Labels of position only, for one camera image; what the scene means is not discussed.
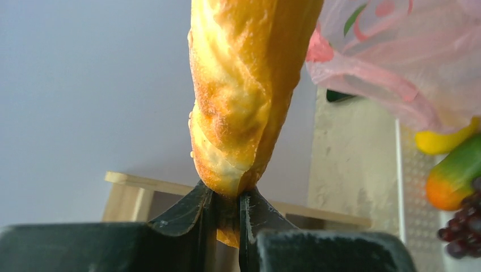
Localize pink plastic grocery bag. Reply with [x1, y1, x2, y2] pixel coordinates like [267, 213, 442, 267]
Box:
[306, 1, 480, 133]

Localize golden baguette bread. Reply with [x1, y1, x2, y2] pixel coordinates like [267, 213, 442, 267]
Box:
[187, 0, 324, 249]

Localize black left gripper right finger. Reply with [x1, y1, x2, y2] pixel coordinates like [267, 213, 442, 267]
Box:
[239, 189, 416, 272]

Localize yellow lemon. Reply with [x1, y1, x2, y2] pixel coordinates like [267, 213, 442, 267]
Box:
[415, 117, 480, 155]

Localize dark purple grapes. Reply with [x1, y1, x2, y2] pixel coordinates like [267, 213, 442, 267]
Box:
[437, 177, 480, 259]

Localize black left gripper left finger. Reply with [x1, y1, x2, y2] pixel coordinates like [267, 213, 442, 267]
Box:
[1, 183, 216, 271]

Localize black tray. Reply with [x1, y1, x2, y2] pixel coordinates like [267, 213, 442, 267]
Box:
[326, 89, 355, 103]

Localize wooden shelf unit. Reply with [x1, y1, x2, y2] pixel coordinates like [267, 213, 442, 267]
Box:
[101, 171, 373, 272]

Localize white perforated basket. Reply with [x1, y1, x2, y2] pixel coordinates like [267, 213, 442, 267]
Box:
[395, 121, 480, 272]

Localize orange green mango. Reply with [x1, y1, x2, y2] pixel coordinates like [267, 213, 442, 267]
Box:
[425, 133, 480, 211]

